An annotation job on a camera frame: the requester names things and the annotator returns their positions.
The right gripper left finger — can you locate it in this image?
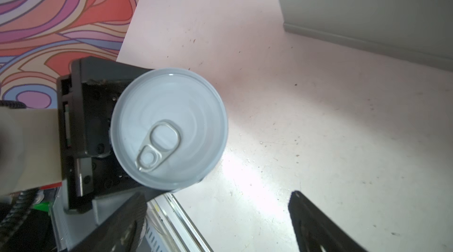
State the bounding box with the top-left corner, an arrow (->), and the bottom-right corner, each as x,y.
72,193 -> 146,252

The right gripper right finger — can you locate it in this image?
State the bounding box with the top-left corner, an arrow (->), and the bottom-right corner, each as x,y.
288,191 -> 366,252

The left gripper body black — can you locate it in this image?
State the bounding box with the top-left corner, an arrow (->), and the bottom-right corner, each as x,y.
57,56 -> 164,214

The teal can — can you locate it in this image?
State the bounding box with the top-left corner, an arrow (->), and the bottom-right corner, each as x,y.
110,68 -> 228,191

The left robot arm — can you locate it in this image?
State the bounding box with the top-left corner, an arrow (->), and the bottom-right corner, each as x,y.
1,56 -> 228,252

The grey metal cabinet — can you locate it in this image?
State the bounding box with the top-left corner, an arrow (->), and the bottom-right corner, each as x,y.
279,0 -> 453,71

